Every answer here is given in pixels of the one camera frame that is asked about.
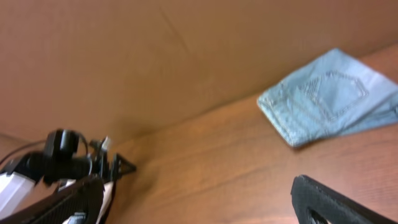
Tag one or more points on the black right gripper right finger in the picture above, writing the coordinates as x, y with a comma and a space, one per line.
314, 202

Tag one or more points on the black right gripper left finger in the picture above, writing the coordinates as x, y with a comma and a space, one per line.
85, 195

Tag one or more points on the light blue denim shorts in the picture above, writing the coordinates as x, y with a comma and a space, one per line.
333, 95

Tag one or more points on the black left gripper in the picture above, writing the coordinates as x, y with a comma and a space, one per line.
121, 167

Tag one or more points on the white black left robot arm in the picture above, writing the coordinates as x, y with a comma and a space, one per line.
64, 160

